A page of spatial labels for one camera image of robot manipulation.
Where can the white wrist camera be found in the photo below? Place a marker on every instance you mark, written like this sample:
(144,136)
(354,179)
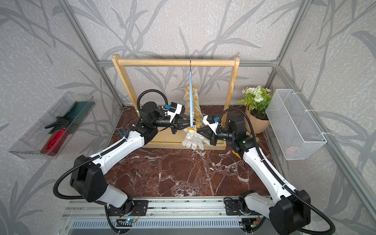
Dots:
(213,122)
(172,110)

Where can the white wire basket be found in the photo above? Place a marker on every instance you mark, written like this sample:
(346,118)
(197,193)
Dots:
(296,132)

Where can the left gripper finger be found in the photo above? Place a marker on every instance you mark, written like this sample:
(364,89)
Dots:
(178,126)
(183,116)

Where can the blue hand rake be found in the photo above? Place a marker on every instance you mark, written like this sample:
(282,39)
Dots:
(124,132)

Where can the blue clip hanger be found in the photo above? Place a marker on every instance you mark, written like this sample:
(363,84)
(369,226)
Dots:
(191,95)

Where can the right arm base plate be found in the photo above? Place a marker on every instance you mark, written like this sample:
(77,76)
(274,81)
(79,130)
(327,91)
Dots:
(232,207)

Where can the white glove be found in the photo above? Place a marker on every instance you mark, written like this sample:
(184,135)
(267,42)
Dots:
(194,140)
(198,116)

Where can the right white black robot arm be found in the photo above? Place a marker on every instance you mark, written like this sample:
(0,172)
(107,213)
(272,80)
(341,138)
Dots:
(288,209)

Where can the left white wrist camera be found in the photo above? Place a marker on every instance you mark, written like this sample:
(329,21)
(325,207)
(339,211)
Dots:
(172,110)

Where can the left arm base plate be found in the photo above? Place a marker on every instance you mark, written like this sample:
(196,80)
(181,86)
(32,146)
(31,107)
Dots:
(134,208)

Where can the clear plastic wall tray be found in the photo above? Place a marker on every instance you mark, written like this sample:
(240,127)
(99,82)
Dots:
(50,134)

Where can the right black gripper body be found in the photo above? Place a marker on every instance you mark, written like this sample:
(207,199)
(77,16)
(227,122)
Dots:
(224,134)

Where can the red spray bottle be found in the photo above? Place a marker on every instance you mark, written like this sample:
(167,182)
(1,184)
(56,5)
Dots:
(58,137)

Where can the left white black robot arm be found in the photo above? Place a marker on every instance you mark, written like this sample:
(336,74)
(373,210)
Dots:
(88,173)

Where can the potted white flower plant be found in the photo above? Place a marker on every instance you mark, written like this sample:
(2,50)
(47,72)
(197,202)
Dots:
(256,100)

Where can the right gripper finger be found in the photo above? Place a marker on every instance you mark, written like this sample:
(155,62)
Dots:
(211,141)
(206,131)

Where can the aluminium front rail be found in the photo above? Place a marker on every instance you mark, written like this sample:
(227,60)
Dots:
(162,207)

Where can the yellow patterned glove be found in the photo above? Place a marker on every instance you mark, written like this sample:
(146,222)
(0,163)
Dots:
(236,154)

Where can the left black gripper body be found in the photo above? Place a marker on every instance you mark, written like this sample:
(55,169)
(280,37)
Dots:
(160,122)

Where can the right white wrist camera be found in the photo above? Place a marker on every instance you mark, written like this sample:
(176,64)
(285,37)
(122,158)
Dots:
(213,122)

